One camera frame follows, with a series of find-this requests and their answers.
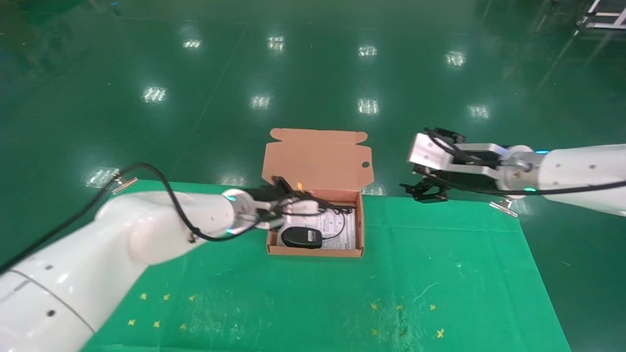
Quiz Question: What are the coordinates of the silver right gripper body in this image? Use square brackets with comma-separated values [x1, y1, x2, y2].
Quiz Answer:
[406, 131, 520, 193]

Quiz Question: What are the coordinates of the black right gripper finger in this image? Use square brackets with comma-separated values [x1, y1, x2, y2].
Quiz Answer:
[400, 177, 433, 197]
[412, 188, 449, 204]

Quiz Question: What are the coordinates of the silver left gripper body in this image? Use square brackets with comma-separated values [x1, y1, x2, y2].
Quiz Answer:
[247, 175, 324, 230]

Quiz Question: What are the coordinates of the black wired computer mouse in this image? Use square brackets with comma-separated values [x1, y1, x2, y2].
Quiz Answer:
[281, 203, 358, 249]

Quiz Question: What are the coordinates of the open brown cardboard box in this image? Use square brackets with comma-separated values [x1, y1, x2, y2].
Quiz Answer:
[262, 128, 375, 258]

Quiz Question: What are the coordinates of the white printed instruction sheet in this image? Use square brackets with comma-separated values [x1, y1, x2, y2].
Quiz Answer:
[293, 207, 357, 250]

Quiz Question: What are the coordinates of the metal table clamp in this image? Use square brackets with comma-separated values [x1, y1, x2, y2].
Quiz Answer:
[112, 171, 139, 195]
[490, 196, 519, 219]

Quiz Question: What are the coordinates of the green table cloth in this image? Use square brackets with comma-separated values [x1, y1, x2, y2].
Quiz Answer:
[78, 179, 573, 352]

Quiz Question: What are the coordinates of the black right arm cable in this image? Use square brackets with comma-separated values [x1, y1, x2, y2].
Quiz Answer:
[423, 128, 626, 197]

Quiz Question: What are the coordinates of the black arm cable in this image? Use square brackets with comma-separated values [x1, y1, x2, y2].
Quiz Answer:
[0, 162, 326, 275]
[423, 128, 626, 197]

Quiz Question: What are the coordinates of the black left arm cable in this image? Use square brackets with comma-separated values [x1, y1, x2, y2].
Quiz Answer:
[0, 162, 326, 275]

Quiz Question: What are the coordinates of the white metal cart frame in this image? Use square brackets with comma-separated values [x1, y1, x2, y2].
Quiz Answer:
[576, 0, 626, 30]

